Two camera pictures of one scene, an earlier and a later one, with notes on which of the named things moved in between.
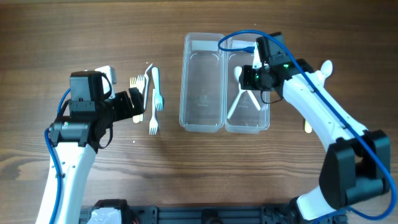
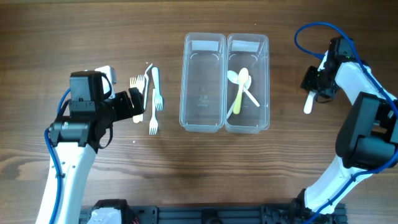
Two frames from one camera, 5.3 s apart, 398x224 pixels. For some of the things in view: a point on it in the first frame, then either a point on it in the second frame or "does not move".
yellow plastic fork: [136, 118] does not move
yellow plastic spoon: [308, 127] to [243, 78]
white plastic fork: [140, 83] does not move
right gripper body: [253, 78] to [314, 81]
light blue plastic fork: [159, 98] does not move
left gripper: [127, 111] does not move
